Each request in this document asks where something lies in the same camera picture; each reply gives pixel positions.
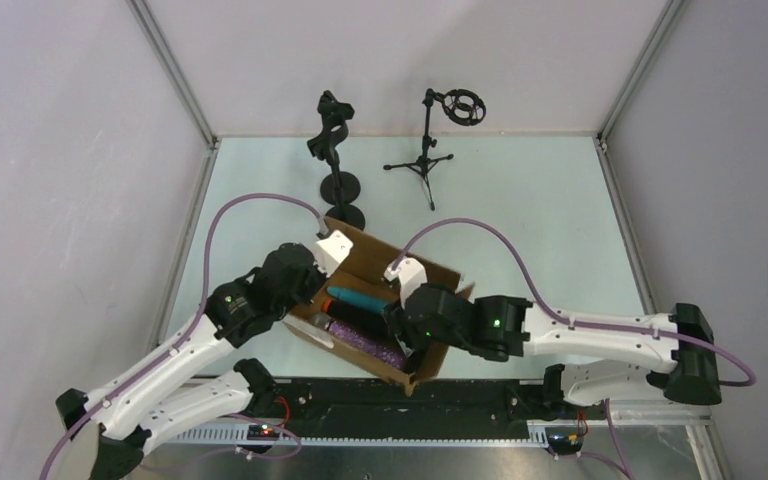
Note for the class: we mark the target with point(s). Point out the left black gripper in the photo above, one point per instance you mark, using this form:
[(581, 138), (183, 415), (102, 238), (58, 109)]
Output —
[(314, 286)]

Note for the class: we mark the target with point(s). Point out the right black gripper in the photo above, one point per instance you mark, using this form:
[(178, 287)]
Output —
[(408, 321)]

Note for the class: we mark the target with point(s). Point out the purple glitter microphone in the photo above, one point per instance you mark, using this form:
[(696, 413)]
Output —
[(354, 337)]

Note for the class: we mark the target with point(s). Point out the black microphone orange end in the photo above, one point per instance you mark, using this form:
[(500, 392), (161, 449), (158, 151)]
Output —
[(387, 325)]

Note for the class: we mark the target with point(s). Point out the teal microphone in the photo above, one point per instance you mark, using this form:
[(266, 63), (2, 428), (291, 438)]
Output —
[(357, 299)]

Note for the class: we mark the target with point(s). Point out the brown cardboard box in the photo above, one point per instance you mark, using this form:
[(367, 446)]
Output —
[(363, 271)]

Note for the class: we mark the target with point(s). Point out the black round-base mic stand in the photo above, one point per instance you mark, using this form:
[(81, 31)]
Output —
[(334, 117), (347, 213)]

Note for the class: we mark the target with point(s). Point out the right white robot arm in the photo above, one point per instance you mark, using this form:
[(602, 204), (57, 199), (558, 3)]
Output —
[(632, 356)]

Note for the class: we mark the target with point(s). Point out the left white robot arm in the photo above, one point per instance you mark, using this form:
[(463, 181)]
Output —
[(133, 414)]

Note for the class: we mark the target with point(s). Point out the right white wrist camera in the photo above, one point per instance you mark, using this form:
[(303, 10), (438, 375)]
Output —
[(407, 275)]

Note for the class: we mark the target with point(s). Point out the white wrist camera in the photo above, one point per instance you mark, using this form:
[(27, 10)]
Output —
[(407, 275), (329, 253)]

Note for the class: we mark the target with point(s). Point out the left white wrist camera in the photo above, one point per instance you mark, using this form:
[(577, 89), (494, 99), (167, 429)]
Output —
[(329, 253)]

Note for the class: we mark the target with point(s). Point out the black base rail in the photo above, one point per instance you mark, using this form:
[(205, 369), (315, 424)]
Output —
[(441, 410)]

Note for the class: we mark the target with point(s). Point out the black tripod shock-mount stand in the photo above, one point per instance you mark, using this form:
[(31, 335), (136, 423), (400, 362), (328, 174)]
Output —
[(464, 108)]

